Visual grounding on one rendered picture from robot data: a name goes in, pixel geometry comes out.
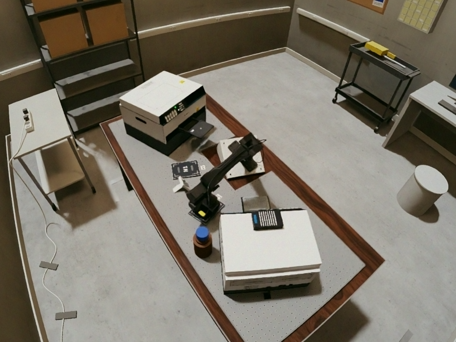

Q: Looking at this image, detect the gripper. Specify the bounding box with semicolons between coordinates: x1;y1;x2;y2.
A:
202;192;220;213

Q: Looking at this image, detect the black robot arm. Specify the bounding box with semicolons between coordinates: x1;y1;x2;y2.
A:
186;133;264;211

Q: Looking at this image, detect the brown bottle with blue cap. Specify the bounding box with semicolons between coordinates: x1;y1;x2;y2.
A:
193;226;212;258

